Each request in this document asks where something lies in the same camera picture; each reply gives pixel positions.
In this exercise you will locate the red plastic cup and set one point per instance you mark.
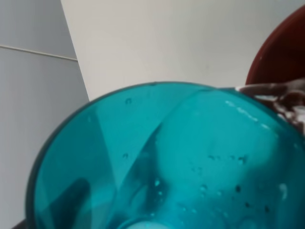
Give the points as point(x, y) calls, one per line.
point(281, 58)

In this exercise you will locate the teal translucent plastic cup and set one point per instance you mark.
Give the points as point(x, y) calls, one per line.
point(172, 156)

